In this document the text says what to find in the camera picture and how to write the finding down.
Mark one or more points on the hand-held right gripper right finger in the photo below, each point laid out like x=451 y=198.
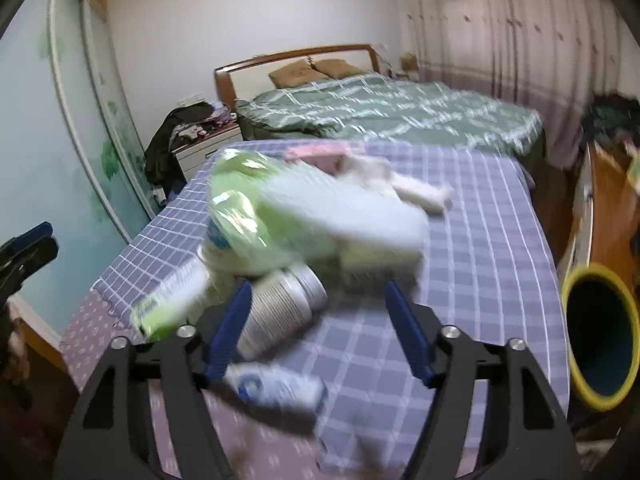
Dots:
x=407 y=335

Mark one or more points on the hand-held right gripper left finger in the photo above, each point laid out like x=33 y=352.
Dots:
x=229 y=332

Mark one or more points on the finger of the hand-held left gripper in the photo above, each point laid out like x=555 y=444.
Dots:
x=35 y=252

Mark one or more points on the white paper cup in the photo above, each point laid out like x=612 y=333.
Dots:
x=280 y=305

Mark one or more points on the green plastic bag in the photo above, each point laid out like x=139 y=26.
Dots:
x=240 y=220

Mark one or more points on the yellow rimmed blue trash bin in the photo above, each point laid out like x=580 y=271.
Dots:
x=605 y=340

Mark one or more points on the green and white box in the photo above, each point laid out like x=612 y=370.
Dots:
x=170 y=300

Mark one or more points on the white bottle with blue label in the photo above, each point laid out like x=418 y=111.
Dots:
x=280 y=385

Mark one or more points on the purple checked tablecloth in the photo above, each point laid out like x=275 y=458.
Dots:
x=475 y=260

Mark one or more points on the wardrobe sliding door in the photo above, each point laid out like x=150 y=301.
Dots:
x=50 y=135

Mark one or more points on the beige carton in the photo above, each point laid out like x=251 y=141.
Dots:
x=350 y=220

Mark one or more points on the dark clothes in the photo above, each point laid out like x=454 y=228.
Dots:
x=160 y=155

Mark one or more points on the white nightstand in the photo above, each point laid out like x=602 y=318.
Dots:
x=200 y=152

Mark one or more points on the pink carton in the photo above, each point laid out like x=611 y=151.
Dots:
x=320 y=157

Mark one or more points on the dark green mattress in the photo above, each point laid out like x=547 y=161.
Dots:
x=537 y=152

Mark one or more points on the bed with green quilt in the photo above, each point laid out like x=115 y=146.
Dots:
x=390 y=110

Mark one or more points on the wooden desk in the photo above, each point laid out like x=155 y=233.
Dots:
x=605 y=210

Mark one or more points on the wooden headboard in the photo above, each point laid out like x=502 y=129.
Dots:
x=222 y=80

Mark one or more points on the brown pillow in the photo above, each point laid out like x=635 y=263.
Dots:
x=340 y=67
x=295 y=74

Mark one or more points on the small cardboard box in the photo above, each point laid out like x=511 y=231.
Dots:
x=409 y=61

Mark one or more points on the white and green paper bag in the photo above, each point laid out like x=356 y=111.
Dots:
x=634 y=170

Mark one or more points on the pile of clothes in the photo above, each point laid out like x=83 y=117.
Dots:
x=610 y=115

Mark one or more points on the pink striped curtain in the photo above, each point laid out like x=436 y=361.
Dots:
x=500 y=35

